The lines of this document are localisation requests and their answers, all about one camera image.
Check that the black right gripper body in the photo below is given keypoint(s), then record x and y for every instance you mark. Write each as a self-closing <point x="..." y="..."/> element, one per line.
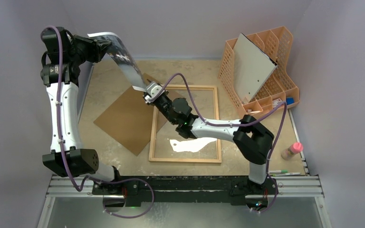
<point x="157" y="99"/>

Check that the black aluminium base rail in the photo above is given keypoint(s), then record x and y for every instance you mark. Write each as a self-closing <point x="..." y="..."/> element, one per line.
<point x="235" y="190"/>

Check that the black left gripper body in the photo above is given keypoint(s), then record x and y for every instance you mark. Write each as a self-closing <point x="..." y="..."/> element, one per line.
<point x="83" y="50"/>

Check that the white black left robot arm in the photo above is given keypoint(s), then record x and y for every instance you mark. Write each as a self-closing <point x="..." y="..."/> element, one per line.
<point x="60" y="71"/>

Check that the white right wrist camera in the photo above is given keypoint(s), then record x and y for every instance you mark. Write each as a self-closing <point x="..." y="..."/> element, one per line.
<point x="153" y="91"/>

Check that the white marker pen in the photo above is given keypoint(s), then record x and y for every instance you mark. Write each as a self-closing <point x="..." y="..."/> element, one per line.
<point x="287" y="174"/>

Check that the green marker pen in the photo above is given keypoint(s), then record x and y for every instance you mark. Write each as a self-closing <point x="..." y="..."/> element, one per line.
<point x="278" y="172"/>

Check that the pink capped bottle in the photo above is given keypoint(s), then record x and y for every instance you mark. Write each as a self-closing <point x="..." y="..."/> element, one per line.
<point x="292" y="150"/>

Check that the brown cardboard backing board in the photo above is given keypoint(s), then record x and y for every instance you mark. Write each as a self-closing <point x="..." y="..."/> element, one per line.
<point x="128" y="120"/>

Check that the blue box in organizer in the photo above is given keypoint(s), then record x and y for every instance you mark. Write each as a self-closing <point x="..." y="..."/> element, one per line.
<point x="290" y="100"/>

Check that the printed street photo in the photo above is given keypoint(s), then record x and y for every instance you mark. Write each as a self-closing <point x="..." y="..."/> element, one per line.
<point x="122" y="57"/>

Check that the white board in organizer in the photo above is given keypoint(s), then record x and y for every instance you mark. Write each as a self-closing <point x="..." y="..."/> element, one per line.
<point x="252" y="67"/>

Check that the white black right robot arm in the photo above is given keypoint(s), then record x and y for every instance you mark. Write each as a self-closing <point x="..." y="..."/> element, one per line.
<point x="253" y="139"/>

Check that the light wooden picture frame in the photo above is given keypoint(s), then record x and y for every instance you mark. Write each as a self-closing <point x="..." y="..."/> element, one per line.
<point x="159" y="120"/>

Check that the orange plastic file organizer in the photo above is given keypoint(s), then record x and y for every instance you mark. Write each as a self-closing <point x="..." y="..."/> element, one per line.
<point x="276" y="43"/>

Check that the red white card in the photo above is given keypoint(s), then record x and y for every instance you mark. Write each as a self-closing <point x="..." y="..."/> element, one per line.
<point x="277" y="103"/>

